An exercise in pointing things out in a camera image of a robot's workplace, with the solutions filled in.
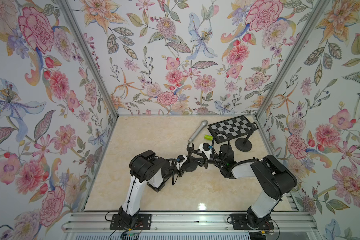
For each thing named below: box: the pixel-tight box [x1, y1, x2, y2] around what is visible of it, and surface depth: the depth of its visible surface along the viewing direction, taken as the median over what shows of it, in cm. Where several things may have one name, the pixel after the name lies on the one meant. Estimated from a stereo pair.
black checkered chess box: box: [207, 114, 259, 144], surface depth 112 cm
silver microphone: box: [188, 119, 208, 143], surface depth 112 cm
